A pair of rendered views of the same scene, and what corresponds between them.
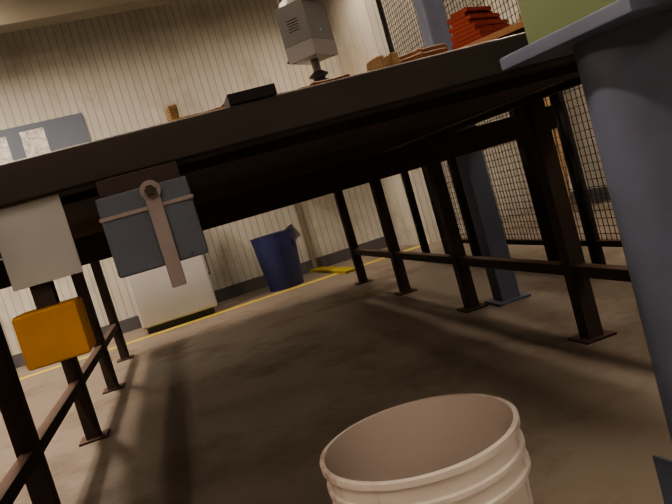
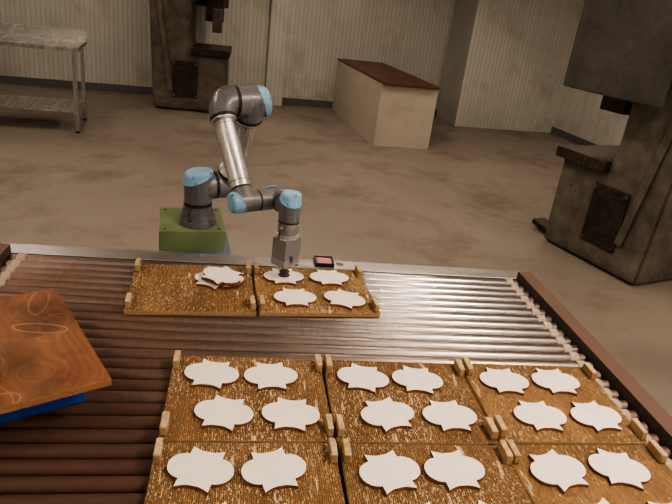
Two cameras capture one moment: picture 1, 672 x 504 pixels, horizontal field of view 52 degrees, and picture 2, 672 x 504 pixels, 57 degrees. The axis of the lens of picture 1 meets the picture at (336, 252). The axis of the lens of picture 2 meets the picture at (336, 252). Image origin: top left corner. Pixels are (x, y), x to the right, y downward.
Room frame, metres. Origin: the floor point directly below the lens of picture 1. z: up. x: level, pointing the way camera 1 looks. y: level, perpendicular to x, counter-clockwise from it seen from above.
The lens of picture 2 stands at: (3.37, 0.19, 1.92)
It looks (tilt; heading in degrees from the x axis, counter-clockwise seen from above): 23 degrees down; 182
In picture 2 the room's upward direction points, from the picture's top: 7 degrees clockwise
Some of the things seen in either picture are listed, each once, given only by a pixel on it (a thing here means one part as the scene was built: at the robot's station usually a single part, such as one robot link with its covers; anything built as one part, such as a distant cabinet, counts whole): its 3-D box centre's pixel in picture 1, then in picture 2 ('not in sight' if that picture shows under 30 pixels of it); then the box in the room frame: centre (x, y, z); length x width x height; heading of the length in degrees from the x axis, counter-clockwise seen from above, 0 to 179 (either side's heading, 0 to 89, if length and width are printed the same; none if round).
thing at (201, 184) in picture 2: not in sight; (199, 184); (0.98, -0.49, 1.13); 0.13 x 0.12 x 0.14; 127
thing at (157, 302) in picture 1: (158, 248); not in sight; (6.20, 1.52, 0.68); 0.70 x 0.62 x 1.37; 109
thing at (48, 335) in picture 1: (39, 282); not in sight; (1.02, 0.43, 0.74); 0.09 x 0.08 x 0.24; 102
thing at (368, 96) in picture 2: not in sight; (379, 100); (-6.51, 0.21, 0.44); 2.59 x 0.83 x 0.88; 19
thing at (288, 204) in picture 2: not in sight; (289, 206); (1.34, -0.06, 1.21); 0.09 x 0.08 x 0.11; 37
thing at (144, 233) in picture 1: (154, 229); not in sight; (1.06, 0.26, 0.77); 0.14 x 0.11 x 0.18; 102
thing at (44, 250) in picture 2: (357, 96); (279, 268); (1.16, -0.11, 0.88); 2.08 x 0.09 x 0.06; 102
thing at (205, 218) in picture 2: not in sight; (197, 211); (0.98, -0.49, 1.01); 0.15 x 0.15 x 0.10
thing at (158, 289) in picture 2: not in sight; (192, 288); (1.51, -0.35, 0.93); 0.41 x 0.35 x 0.02; 105
